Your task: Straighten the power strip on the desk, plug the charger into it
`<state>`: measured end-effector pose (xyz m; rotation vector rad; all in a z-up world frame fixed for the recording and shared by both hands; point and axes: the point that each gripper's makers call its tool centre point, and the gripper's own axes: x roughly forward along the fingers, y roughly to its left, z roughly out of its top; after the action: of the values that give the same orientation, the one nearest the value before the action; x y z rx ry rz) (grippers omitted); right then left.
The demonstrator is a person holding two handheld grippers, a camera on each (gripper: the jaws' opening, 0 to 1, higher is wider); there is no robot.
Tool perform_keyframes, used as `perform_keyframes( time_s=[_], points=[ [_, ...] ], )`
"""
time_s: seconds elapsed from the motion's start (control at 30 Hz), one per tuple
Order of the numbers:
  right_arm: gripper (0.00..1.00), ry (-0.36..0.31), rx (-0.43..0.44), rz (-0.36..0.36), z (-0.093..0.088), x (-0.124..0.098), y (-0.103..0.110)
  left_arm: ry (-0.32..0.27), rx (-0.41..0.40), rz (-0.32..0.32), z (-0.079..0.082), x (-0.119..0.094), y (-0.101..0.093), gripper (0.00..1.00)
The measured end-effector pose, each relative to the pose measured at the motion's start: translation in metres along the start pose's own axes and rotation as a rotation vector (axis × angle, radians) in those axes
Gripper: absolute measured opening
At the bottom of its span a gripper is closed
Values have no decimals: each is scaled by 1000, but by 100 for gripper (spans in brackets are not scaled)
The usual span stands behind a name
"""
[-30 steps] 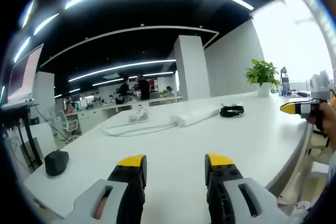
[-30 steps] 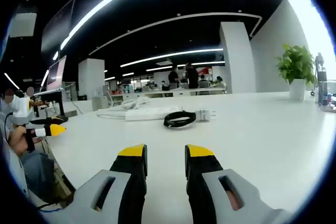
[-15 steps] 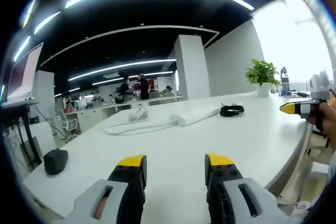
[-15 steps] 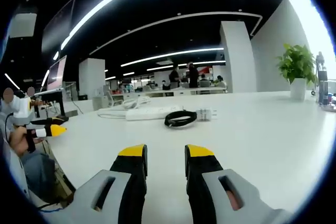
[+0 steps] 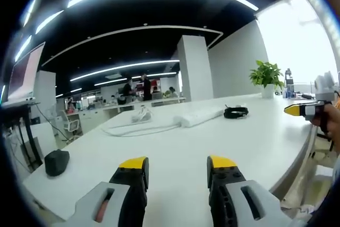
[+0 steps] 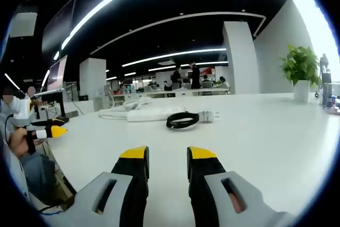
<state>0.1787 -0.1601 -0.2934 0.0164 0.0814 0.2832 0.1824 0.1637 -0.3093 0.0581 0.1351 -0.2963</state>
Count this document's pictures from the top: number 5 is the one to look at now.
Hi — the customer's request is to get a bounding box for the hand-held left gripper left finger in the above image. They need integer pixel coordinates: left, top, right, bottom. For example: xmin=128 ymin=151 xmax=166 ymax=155
xmin=50 ymin=156 xmax=150 ymax=227

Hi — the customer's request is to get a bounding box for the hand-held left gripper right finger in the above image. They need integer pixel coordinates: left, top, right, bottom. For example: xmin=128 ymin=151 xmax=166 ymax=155
xmin=207 ymin=155 xmax=307 ymax=227

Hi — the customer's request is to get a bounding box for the white power strip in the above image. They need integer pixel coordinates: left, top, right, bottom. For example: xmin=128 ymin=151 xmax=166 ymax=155
xmin=173 ymin=105 xmax=224 ymax=128

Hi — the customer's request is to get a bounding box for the white desk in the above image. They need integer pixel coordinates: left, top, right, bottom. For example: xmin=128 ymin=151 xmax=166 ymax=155
xmin=22 ymin=92 xmax=321 ymax=227

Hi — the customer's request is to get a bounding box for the person's right hand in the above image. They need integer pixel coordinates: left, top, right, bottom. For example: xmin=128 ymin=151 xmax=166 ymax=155
xmin=310 ymin=102 xmax=340 ymax=143

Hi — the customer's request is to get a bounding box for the green potted plant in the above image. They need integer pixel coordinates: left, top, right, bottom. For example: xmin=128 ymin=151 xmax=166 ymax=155
xmin=249 ymin=60 xmax=285 ymax=99

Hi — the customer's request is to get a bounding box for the black lumpy object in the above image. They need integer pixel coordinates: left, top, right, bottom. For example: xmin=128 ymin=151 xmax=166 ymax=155
xmin=44 ymin=149 xmax=71 ymax=178

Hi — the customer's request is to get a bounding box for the white office chair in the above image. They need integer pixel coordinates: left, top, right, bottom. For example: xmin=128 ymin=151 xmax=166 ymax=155
xmin=59 ymin=110 xmax=82 ymax=143

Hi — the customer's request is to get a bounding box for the white office workstation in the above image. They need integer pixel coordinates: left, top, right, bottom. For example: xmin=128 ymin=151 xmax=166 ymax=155
xmin=101 ymin=96 xmax=187 ymax=120

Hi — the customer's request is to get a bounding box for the black monitor stand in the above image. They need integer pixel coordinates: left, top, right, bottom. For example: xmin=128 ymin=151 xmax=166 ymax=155
xmin=1 ymin=103 xmax=44 ymax=171

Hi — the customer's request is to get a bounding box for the computer monitor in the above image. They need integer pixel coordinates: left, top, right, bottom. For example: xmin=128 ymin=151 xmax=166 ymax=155
xmin=7 ymin=41 xmax=46 ymax=103

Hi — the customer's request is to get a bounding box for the black coiled cable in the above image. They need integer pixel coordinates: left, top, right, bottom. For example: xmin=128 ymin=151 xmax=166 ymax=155
xmin=223 ymin=106 xmax=249 ymax=120

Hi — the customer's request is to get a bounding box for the white power strip cable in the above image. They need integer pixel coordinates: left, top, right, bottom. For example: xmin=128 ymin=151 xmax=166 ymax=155
xmin=100 ymin=122 xmax=182 ymax=138

